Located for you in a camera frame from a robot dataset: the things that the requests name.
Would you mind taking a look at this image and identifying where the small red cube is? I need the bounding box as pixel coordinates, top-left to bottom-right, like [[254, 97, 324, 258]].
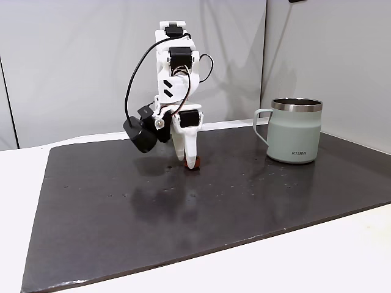
[[184, 156, 202, 172]]

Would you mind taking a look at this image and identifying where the black oval camera box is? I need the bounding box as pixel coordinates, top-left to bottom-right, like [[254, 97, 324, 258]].
[[123, 105, 170, 154]]

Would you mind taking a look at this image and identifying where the pale green steel-rimmed mug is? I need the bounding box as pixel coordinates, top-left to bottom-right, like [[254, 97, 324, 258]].
[[252, 98, 324, 165]]

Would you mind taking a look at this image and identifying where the red white black servo wire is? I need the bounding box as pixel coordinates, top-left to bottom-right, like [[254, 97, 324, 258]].
[[170, 65, 192, 118]]

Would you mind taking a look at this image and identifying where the thin black servo cable loop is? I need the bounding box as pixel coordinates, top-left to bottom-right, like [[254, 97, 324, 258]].
[[197, 54, 215, 84]]

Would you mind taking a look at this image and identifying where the dark grey table mat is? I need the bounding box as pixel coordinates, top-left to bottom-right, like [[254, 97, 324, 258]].
[[20, 123, 391, 293]]

